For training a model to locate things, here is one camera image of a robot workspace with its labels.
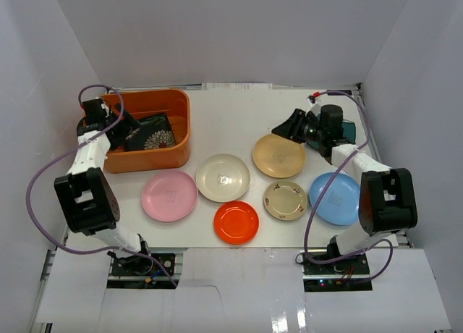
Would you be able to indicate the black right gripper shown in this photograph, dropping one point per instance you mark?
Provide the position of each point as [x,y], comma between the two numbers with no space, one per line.
[292,128]

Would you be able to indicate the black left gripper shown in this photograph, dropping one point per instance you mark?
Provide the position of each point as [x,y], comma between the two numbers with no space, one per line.
[121,127]

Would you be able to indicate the black floral square plate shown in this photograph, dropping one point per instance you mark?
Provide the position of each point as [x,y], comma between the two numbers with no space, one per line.
[154,132]

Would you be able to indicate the dark teal square plate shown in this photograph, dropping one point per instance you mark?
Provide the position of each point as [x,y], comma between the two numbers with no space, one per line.
[349,133]

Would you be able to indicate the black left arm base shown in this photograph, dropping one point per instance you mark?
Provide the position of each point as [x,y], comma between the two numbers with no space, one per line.
[159,264]

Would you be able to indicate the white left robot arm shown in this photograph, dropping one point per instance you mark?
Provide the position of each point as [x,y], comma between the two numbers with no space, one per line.
[86,199]

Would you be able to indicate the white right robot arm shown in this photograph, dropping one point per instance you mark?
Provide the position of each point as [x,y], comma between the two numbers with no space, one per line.
[386,204]

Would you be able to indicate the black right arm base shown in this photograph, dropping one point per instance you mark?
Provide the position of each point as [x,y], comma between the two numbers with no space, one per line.
[348,275]

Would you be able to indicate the orange plastic bin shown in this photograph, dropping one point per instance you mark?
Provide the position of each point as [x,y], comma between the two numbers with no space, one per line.
[146,103]

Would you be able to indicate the yellow round plate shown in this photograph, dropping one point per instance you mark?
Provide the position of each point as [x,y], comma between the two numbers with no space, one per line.
[278,157]

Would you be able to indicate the small blue label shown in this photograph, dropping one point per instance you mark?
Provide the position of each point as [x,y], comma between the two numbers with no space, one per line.
[339,92]

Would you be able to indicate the beige floral small plate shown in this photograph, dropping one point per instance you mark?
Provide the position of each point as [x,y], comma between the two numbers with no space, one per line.
[285,200]

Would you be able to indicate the pink round plate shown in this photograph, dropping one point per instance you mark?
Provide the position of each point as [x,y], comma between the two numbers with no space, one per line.
[169,196]

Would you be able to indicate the cream round plate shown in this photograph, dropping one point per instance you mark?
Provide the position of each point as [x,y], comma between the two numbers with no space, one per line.
[222,178]

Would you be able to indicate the blue round plate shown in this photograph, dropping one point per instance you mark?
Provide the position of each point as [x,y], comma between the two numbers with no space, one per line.
[340,204]

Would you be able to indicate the white paper sheet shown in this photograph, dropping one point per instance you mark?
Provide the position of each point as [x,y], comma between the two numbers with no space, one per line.
[237,86]

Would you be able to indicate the orange round plate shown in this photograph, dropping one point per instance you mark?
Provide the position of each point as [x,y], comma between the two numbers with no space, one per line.
[236,223]

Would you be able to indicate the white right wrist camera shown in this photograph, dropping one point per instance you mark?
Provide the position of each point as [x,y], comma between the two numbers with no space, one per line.
[314,105]

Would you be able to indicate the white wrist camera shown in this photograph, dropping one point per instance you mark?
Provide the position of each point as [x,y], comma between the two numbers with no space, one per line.
[105,107]
[314,105]

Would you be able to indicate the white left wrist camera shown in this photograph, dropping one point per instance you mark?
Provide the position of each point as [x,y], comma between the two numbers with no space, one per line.
[105,107]

